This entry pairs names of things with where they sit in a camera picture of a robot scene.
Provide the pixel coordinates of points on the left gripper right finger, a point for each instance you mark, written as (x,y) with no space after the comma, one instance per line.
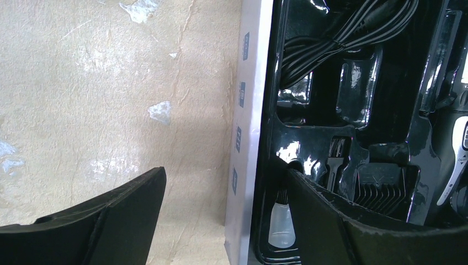
(332,230)

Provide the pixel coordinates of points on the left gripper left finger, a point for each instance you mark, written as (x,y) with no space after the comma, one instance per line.
(116,227)

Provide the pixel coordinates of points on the small black comb guard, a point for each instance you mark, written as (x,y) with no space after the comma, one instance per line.
(383,188)

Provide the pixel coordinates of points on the white hair clipper kit box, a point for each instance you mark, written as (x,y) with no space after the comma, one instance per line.
(255,27)

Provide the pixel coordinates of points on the black silver hair clipper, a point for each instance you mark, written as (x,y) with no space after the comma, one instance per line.
(449,140)

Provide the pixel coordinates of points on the small oil bottle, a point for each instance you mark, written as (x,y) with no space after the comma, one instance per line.
(281,228)

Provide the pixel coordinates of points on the black cleaning brush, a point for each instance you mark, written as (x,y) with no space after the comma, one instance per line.
(337,157)

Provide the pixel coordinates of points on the black plastic insert tray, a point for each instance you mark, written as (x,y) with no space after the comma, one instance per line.
(375,71)

